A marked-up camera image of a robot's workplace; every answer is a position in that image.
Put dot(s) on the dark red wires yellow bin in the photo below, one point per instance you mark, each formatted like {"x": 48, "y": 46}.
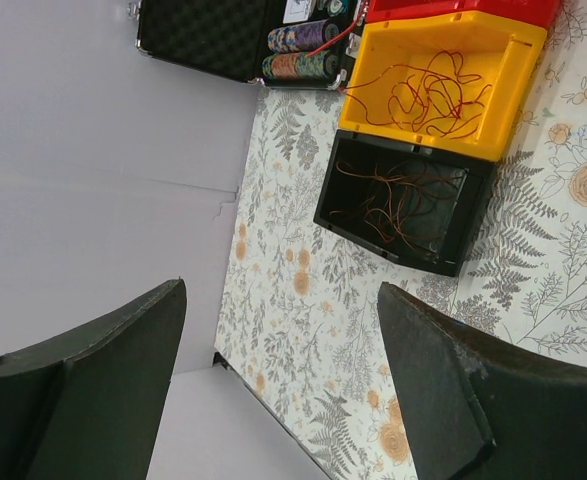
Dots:
{"x": 439, "y": 97}

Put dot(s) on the floral table mat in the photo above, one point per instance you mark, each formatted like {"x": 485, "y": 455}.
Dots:
{"x": 298, "y": 318}

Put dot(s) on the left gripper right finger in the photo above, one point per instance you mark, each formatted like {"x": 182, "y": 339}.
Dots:
{"x": 477, "y": 407}

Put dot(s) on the playing card deck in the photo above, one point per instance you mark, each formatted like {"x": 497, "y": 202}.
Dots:
{"x": 296, "y": 11}

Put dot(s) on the black bin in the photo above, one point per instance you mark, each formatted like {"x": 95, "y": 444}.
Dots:
{"x": 413, "y": 205}

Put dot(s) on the black poker chip case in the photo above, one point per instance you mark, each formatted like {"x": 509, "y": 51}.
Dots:
{"x": 248, "y": 42}

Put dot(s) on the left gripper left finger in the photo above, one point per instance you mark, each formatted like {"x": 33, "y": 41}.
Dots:
{"x": 87, "y": 404}

